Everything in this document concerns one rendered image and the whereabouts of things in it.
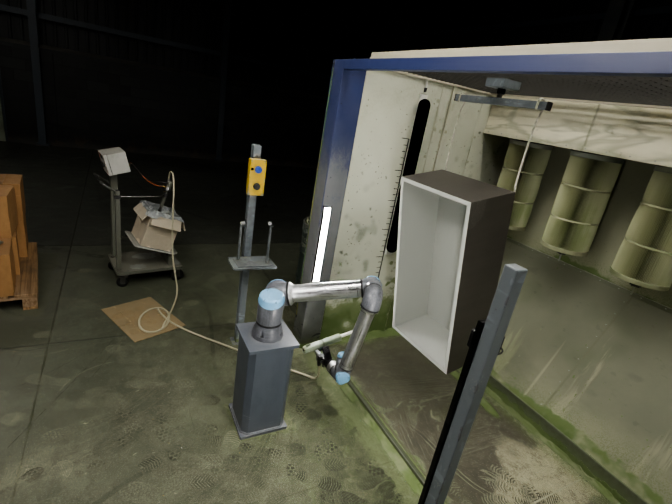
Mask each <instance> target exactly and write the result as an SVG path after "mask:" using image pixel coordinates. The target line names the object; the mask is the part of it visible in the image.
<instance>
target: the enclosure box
mask: <svg viewBox="0 0 672 504"><path fill-rule="evenodd" d="M514 197H515V192H514V191H512V192H511V191H510V190H507V189H504V188H501V187H497V186H494V185H491V184H488V183H485V182H481V181H478V180H475V179H472V178H468V177H465V176H462V175H459V174H456V173H452V172H449V171H446V170H443V169H441V170H436V171H430V172H425V173H419V174H413V175H408V176H402V177H401V192H400V208H399V225H398V241H397V257H396V274H395V290H394V307H393V323H392V327H393V328H394V329H395V330H396V331H397V332H398V333H399V334H401V335H402V336H403V337H404V338H405V339H406V340H407V341H409V342H410V343H411V344H412V345H413V346H414V347H415V348H417V349H418V350H419V351H420V352H421V353H422V354H423V355H424V356H426V357H427V358H428V359H429V360H430V361H431V362H432V363H434V364H435V365H436V366H437V367H438V368H439V369H440V370H442V371H443V372H444V373H445V374H446V375H447V374H449V373H451V372H453V371H455V370H457V369H459V368H461V367H463V365H464V362H465V359H466V356H467V353H468V349H469V347H468V346H467V342H468V339H469V336H470V333H471V330H472V329H473V328H476V325H477V322H478V320H483V319H487V316H488V313H489V310H490V307H491V304H492V301H493V298H494V295H495V292H496V289H497V286H498V281H499V275H500V270H501V265H502V260H503V255H504V249H505V244H506V239H507V234H508V229H509V223H510V218H511V213H512V208H513V203H514Z"/></svg>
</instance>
